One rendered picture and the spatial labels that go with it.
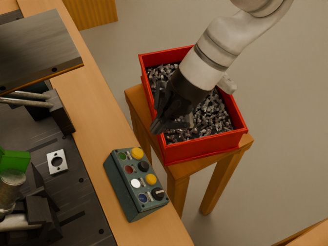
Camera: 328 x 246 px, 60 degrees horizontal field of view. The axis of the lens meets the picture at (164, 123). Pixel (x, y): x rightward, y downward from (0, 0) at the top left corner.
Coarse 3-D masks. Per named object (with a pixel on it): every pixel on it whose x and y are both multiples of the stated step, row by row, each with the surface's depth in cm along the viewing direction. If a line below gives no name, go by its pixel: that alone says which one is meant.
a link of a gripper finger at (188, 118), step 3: (192, 108) 53; (192, 111) 54; (189, 114) 53; (192, 114) 54; (186, 117) 53; (189, 117) 53; (192, 117) 53; (183, 120) 54; (186, 120) 53; (189, 120) 53; (192, 120) 53; (192, 123) 53; (192, 126) 53
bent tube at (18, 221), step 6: (6, 216) 51; (12, 216) 51; (18, 216) 52; (24, 216) 52; (6, 222) 50; (12, 222) 51; (18, 222) 51; (24, 222) 52; (0, 228) 50; (6, 228) 50; (12, 228) 51; (18, 228) 51; (24, 228) 52; (30, 228) 53; (36, 228) 54
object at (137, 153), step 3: (135, 147) 65; (132, 150) 64; (135, 150) 64; (138, 150) 65; (141, 150) 65; (132, 153) 64; (135, 153) 64; (138, 153) 64; (141, 153) 65; (135, 156) 64; (138, 156) 64; (141, 156) 64
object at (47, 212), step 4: (44, 200) 56; (44, 204) 56; (44, 208) 55; (48, 208) 55; (48, 212) 54; (48, 216) 54; (48, 220) 53; (44, 224) 53; (48, 224) 53; (40, 228) 54; (44, 228) 53; (48, 228) 54; (40, 232) 54; (44, 232) 54; (40, 236) 54; (44, 236) 55
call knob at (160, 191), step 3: (153, 189) 60; (156, 189) 60; (159, 189) 60; (162, 189) 61; (153, 192) 59; (156, 192) 59; (159, 192) 60; (162, 192) 60; (156, 195) 59; (159, 195) 59; (162, 195) 60; (156, 198) 59; (159, 198) 59
